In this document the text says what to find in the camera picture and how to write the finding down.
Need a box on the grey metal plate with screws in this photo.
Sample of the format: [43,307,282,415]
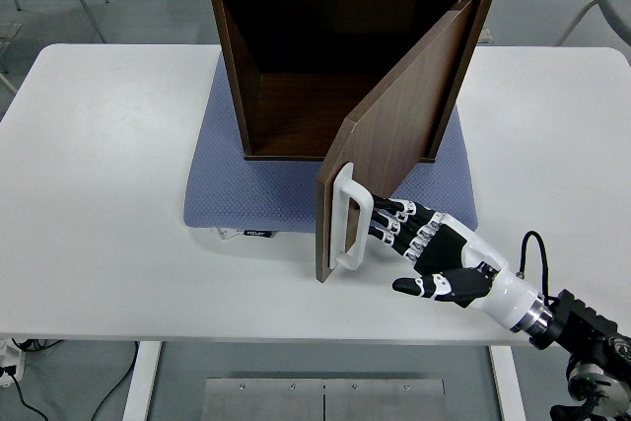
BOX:
[200,377,446,421]

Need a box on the white table leg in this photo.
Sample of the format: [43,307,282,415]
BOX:
[488,344,527,421]
[121,341,163,421]

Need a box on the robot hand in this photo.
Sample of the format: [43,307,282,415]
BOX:
[367,192,542,333]

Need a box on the blue-grey textured mat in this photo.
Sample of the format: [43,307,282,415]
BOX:
[183,53,479,237]

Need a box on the white power strip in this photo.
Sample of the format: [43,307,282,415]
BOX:
[0,339,27,387]

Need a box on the brown wooden cabinet door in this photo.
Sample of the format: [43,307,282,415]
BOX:
[315,0,475,287]

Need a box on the black power cable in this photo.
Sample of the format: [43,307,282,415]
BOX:
[91,341,140,421]
[2,365,50,421]

